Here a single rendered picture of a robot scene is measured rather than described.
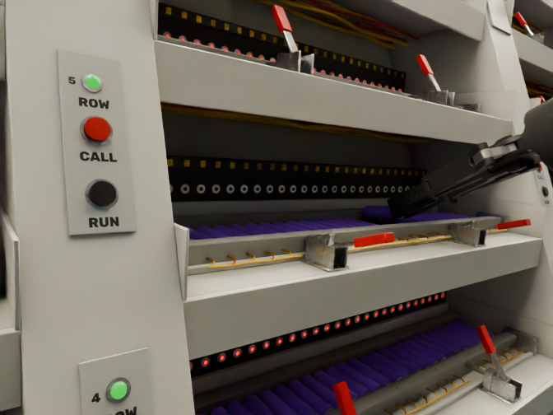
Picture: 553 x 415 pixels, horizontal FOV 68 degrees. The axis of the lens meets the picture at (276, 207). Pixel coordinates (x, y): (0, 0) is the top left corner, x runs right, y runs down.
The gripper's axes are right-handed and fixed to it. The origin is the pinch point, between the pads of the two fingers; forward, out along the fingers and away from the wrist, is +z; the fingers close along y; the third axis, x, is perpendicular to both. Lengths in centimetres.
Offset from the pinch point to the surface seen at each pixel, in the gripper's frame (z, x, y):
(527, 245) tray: -3.8, 9.1, -17.9
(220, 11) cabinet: 9.4, -34.9, 18.1
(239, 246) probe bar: -0.3, 4.2, 29.6
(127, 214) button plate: -5.3, 2.6, 40.7
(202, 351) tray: -2.2, 12.1, 35.9
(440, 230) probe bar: 0.0, 4.5, -3.0
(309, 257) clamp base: -0.8, 6.1, 22.5
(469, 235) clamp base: -3.1, 6.3, -4.1
